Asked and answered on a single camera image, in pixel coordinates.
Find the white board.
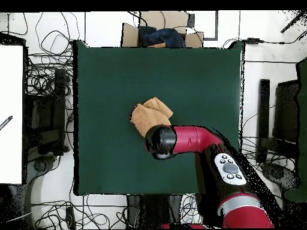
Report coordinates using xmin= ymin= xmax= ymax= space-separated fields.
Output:
xmin=0 ymin=44 xmax=24 ymax=185

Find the tan terry towel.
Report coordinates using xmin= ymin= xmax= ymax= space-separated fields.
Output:
xmin=130 ymin=96 xmax=174 ymax=138

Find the grey metal frame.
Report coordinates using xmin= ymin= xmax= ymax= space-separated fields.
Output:
xmin=203 ymin=10 xmax=219 ymax=41

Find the black upright bar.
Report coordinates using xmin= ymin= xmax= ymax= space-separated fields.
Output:
xmin=255 ymin=78 xmax=271 ymax=164

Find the dark green table cloth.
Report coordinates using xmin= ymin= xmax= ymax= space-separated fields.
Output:
xmin=73 ymin=40 xmax=244 ymax=196

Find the dark green fabric panel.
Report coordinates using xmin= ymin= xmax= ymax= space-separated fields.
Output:
xmin=284 ymin=57 xmax=307 ymax=202

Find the black marker strip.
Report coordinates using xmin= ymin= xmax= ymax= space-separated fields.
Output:
xmin=0 ymin=115 xmax=13 ymax=131

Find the black power strip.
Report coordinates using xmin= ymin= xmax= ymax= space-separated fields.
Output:
xmin=65 ymin=206 xmax=77 ymax=229

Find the black slanted rod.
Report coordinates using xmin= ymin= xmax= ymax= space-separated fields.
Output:
xmin=280 ymin=10 xmax=307 ymax=34

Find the black adapter cable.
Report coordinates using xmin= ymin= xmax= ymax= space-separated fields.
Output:
xmin=258 ymin=30 xmax=307 ymax=46

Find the dark blue garment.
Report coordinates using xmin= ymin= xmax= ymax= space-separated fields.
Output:
xmin=139 ymin=26 xmax=186 ymax=49

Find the brown cardboard box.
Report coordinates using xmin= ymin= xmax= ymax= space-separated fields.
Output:
xmin=121 ymin=10 xmax=204 ymax=49

